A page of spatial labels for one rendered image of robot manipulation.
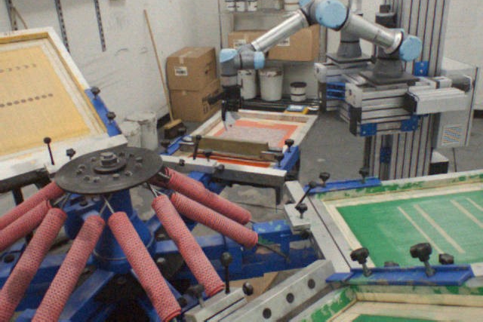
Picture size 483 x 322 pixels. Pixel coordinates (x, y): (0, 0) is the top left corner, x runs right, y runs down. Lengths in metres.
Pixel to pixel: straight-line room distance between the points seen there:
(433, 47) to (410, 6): 0.27
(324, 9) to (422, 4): 0.72
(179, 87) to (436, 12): 3.47
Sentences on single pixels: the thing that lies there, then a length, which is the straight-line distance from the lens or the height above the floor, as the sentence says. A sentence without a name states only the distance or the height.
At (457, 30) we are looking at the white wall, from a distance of 5.52.
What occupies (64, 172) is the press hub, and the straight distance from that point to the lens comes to 1.35.
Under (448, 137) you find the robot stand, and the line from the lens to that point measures 2.81.
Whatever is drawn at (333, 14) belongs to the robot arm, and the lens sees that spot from 1.99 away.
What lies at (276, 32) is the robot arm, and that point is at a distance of 2.09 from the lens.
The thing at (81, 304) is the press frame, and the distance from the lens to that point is 1.32.
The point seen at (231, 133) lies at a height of 0.96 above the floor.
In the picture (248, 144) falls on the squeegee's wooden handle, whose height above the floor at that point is 1.05.
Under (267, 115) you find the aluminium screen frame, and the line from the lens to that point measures 2.61.
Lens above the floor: 1.85
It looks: 22 degrees down
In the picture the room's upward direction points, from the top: 3 degrees counter-clockwise
